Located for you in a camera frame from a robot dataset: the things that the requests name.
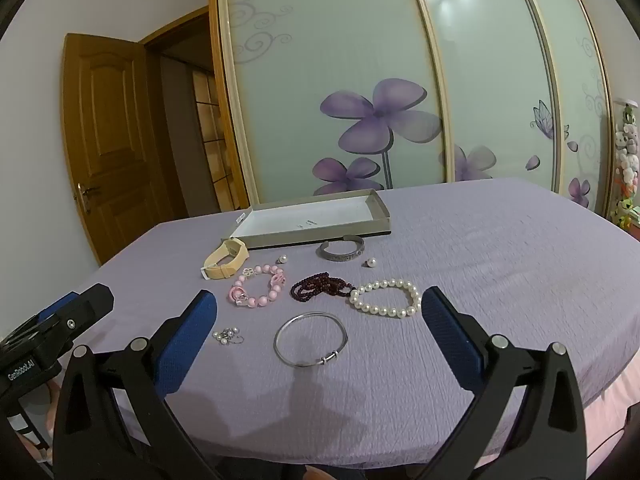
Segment lattice glass door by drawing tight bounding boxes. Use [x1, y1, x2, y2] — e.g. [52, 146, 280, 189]
[191, 69, 236, 213]

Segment dark red bead bracelet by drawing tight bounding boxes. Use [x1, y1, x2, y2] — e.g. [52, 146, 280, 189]
[290, 272, 358, 304]

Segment grey cardboard box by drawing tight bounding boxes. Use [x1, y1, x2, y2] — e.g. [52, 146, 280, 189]
[227, 188, 392, 251]

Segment silver cuff bracelet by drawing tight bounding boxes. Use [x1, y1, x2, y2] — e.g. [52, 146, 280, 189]
[316, 236, 366, 261]

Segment pink bead bracelet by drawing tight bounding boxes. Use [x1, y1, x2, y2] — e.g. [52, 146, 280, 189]
[228, 264, 287, 309]

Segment beige watch band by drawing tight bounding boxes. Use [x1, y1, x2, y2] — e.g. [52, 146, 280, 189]
[201, 238, 248, 279]

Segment purple bedsheet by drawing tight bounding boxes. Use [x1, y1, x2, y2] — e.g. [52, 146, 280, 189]
[52, 176, 640, 466]

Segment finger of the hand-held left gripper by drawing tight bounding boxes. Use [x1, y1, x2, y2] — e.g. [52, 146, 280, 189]
[36, 283, 115, 358]

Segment wooden room door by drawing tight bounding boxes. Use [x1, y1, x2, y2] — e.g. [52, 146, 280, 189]
[61, 33, 173, 266]

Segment butterfly print wardrobe sliding door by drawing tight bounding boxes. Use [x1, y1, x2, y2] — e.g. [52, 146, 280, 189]
[405, 0, 562, 193]

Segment large flower wardrobe sliding door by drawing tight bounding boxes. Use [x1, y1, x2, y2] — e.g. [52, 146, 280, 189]
[215, 0, 455, 211]

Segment brass door handle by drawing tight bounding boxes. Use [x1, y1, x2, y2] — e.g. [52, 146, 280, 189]
[74, 182, 101, 213]

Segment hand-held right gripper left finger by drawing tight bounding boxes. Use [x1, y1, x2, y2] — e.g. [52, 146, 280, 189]
[52, 290, 236, 480]

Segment white pearl bracelet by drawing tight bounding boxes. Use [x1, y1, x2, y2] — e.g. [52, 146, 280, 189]
[348, 279, 422, 319]

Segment wooden door frame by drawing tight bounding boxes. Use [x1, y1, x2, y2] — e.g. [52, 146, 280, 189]
[137, 5, 221, 216]

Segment silver bangle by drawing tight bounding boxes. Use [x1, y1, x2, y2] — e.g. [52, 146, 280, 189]
[273, 312, 349, 367]

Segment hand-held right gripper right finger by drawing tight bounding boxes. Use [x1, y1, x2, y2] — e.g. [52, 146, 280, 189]
[421, 286, 587, 480]

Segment pink bed skirt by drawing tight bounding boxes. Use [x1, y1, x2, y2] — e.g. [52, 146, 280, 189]
[500, 370, 640, 480]

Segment hanging plush toys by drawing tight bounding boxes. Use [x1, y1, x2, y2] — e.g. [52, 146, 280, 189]
[612, 102, 640, 231]

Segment small silver pearl earrings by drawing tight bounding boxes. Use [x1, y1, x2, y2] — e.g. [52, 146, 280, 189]
[212, 327, 246, 346]

